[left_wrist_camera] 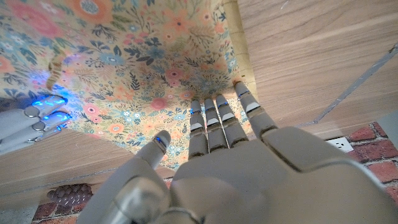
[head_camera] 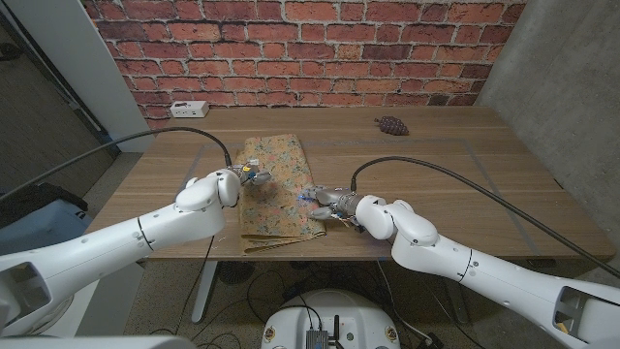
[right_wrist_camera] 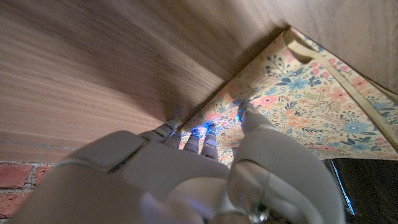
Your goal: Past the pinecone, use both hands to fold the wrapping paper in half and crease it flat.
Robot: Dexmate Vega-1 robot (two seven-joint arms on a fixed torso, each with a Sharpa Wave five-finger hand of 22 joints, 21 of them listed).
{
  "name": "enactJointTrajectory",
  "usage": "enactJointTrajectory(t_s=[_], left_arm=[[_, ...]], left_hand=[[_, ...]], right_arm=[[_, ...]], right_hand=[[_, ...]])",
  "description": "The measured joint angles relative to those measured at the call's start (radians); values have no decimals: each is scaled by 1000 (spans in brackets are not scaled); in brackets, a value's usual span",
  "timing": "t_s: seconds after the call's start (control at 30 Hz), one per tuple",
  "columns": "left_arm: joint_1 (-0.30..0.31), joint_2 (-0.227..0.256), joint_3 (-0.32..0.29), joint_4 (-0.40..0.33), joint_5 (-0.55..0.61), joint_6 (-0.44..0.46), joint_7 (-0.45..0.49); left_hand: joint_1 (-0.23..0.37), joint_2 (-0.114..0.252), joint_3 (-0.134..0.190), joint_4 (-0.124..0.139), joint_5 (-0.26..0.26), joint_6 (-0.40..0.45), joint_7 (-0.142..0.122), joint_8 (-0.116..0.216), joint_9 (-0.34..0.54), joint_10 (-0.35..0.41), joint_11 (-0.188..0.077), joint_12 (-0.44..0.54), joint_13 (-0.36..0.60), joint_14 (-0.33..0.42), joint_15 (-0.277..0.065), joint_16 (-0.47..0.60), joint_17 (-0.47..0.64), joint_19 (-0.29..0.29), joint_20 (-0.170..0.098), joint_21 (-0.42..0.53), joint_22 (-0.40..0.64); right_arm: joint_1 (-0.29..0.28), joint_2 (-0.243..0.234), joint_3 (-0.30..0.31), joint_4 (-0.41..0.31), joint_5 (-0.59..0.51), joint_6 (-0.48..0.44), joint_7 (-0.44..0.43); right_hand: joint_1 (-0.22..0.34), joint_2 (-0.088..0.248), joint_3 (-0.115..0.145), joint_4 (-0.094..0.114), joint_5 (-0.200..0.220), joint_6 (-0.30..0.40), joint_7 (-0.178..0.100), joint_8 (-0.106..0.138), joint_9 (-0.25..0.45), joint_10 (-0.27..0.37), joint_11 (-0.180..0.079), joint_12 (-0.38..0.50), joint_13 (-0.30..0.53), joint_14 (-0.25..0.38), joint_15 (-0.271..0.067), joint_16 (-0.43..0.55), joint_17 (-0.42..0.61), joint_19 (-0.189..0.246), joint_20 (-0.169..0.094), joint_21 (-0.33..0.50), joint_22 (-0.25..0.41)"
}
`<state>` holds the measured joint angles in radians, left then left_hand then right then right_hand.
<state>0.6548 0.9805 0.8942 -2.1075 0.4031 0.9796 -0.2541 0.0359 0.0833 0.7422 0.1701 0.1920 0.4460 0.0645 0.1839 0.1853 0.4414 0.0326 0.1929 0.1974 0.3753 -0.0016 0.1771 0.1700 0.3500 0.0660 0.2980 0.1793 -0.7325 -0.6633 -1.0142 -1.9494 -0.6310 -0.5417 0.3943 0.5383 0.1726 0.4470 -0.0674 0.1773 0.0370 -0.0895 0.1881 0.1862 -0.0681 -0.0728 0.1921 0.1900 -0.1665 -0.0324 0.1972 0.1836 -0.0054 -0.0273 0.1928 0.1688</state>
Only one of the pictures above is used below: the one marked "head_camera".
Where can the red brick printed backdrop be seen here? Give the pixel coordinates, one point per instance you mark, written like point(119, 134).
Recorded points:
point(300, 48)

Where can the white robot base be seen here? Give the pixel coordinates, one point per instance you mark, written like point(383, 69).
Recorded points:
point(334, 310)

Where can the grey electronics box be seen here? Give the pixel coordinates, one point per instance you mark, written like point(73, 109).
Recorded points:
point(317, 339)

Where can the black floor fan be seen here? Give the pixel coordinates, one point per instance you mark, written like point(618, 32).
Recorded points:
point(235, 272)

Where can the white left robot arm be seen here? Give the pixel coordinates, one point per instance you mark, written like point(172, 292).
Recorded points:
point(121, 242)

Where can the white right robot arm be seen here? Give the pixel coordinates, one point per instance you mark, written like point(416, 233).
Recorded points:
point(484, 271)

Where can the grey table leg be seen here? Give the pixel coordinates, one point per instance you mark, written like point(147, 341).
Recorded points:
point(457, 305)

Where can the floral kraft wrapping paper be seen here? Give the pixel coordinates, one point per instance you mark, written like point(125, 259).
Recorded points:
point(278, 189)

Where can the black cloth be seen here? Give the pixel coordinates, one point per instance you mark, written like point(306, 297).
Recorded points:
point(34, 199)

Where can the white power strip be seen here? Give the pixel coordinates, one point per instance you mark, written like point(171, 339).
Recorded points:
point(189, 109)

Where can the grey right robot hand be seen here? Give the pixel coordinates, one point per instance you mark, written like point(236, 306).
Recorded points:
point(331, 201)

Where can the brown pinecone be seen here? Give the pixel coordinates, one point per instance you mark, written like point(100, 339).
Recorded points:
point(392, 126)

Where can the white table leg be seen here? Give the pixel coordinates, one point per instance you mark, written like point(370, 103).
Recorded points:
point(203, 291)

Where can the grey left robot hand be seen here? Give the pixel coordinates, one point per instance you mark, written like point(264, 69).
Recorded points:
point(252, 173)

